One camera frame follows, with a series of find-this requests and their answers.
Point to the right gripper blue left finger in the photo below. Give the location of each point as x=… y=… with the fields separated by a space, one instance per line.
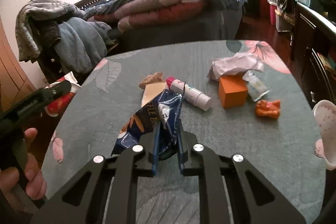
x=155 y=148

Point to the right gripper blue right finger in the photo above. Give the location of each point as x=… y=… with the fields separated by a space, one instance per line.
x=182 y=147

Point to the blue snack wrapper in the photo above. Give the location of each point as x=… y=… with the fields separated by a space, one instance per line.
x=164 y=108

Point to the white paper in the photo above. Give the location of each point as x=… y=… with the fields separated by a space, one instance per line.
x=240 y=62

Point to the pink white trash bin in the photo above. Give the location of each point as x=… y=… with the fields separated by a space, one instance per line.
x=324 y=115

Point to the person's left hand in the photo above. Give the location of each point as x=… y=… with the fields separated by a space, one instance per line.
x=36 y=186

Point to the white tube with pink cap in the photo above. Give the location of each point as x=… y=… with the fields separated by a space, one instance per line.
x=191 y=94

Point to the crumpled brown paper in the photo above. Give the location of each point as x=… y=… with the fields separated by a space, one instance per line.
x=157 y=77

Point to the red white bag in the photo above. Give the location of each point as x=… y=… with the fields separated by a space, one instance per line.
x=59 y=105

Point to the orange box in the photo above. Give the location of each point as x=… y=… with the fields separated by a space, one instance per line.
x=232 y=91

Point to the crumpled orange wrapper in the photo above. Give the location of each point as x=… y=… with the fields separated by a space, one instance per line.
x=270 y=109

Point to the small white green packet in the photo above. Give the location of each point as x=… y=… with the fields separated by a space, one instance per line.
x=256 y=88

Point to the grey blue clothes pile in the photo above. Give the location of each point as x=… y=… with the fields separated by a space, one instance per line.
x=46 y=28

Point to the pink red folded quilt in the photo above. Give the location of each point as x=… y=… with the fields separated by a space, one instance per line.
x=142 y=13

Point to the dark bed with headboard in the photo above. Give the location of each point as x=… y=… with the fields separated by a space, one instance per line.
x=210 y=24

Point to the dark wooden dresser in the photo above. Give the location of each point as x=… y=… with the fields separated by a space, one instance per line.
x=313 y=54

